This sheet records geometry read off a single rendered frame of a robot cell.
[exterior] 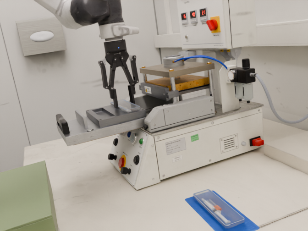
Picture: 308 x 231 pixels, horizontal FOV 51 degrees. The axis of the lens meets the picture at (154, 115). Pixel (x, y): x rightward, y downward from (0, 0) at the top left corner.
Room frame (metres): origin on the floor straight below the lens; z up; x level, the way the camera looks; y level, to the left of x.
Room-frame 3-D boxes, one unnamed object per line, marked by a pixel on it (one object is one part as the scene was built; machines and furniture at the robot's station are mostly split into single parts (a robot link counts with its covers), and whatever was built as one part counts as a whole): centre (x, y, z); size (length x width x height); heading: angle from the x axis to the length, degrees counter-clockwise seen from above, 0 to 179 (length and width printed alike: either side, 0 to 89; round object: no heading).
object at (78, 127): (1.11, 0.18, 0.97); 0.30 x 0.22 x 0.08; 112
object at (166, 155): (1.20, -0.10, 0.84); 0.53 x 0.37 x 0.17; 112
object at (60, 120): (1.05, 0.31, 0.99); 0.15 x 0.02 x 0.04; 22
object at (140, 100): (1.32, 0.01, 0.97); 0.25 x 0.05 x 0.07; 112
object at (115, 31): (1.13, 0.07, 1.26); 0.13 x 0.12 x 0.05; 21
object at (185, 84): (1.21, -0.10, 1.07); 0.22 x 0.17 x 0.10; 22
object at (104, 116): (1.12, 0.14, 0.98); 0.20 x 0.17 x 0.03; 22
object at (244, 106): (1.23, -0.13, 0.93); 0.46 x 0.35 x 0.01; 112
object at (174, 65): (1.21, -0.14, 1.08); 0.31 x 0.24 x 0.13; 22
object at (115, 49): (1.14, 0.10, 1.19); 0.08 x 0.08 x 0.09
